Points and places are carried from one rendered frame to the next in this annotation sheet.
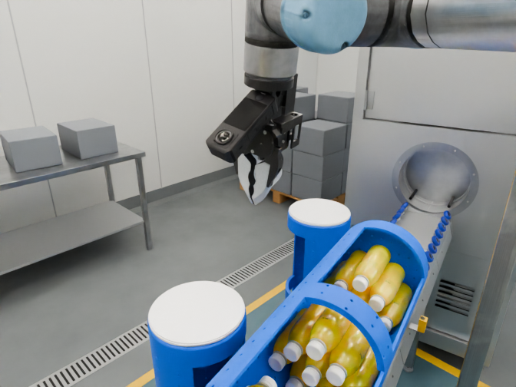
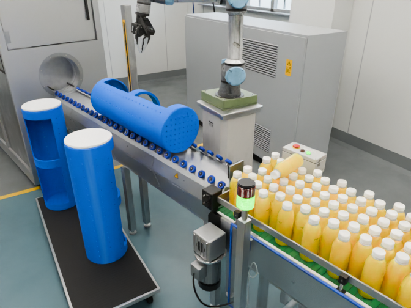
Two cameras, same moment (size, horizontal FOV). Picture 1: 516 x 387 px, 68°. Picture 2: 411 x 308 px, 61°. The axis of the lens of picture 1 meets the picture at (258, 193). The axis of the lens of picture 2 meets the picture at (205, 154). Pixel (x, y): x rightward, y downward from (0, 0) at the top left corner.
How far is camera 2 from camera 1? 1.89 m
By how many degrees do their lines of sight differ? 67
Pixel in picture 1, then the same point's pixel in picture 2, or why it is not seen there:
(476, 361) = not seen: hidden behind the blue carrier
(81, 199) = not seen: outside the picture
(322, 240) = (59, 115)
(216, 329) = (106, 134)
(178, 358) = (107, 148)
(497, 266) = (134, 84)
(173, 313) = (85, 141)
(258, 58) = (148, 8)
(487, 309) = not seen: hidden behind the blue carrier
